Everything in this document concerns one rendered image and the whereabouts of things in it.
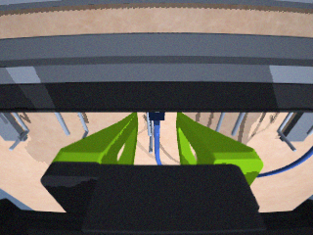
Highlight blue cable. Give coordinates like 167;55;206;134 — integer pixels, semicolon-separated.
154;120;313;178

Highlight grey patch panel rack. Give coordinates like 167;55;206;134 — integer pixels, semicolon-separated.
0;0;313;154

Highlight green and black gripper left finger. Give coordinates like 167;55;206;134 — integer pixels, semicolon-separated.
52;113;138;165

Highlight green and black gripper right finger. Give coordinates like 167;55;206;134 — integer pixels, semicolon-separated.
176;113;264;187

